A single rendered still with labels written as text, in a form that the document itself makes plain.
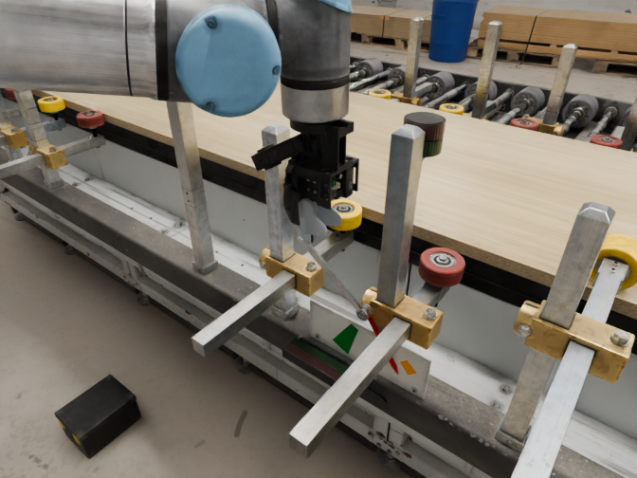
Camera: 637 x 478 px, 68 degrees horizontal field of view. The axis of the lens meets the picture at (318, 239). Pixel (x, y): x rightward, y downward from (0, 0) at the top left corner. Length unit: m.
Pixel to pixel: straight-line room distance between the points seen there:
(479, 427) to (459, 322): 0.25
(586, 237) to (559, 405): 0.19
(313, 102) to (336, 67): 0.05
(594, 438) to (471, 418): 0.26
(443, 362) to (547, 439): 0.53
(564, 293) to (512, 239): 0.33
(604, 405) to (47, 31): 1.02
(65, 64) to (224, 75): 0.12
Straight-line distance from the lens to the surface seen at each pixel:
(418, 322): 0.80
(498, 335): 1.04
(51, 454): 1.86
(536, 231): 1.03
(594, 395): 1.07
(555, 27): 6.56
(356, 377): 0.72
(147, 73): 0.44
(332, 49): 0.59
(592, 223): 0.62
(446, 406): 0.91
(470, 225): 1.01
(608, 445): 1.08
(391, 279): 0.78
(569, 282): 0.66
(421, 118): 0.71
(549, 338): 0.71
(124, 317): 2.23
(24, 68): 0.45
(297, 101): 0.61
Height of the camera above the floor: 1.41
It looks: 34 degrees down
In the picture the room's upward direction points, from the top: straight up
